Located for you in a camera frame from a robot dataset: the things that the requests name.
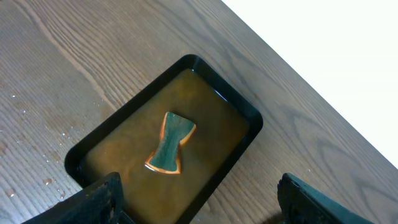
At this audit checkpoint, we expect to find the green and orange sponge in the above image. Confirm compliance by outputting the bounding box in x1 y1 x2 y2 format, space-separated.
145 111 197 175

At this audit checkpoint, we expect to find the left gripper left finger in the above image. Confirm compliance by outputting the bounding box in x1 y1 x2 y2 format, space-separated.
24 172 124 224

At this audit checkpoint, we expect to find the black rectangular wash tray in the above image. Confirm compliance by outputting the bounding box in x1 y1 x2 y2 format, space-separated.
64 54 263 223

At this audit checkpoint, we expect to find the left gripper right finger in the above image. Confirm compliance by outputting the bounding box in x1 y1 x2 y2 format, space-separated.
277 173 371 224

